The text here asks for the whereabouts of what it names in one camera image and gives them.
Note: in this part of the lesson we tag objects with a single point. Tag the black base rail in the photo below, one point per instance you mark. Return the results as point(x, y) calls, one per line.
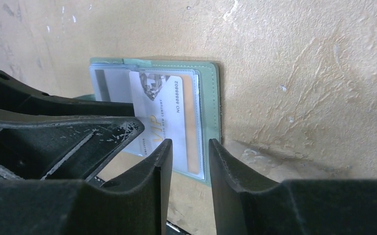
point(172, 229)

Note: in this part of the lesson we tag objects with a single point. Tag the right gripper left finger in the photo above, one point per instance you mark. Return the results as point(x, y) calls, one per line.
point(133, 203)

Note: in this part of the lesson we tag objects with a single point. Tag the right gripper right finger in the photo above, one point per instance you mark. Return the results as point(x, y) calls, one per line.
point(248, 203)

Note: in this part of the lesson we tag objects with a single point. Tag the green card holder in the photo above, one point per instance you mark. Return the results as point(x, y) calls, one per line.
point(110, 79)

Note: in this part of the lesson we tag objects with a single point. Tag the white VIP card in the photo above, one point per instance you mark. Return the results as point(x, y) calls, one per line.
point(158, 102)

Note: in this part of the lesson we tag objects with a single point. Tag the gold credit card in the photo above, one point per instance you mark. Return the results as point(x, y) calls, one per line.
point(190, 125)

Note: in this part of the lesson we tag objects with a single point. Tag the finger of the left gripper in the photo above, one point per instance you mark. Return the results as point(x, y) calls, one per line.
point(18, 97)
point(61, 147)

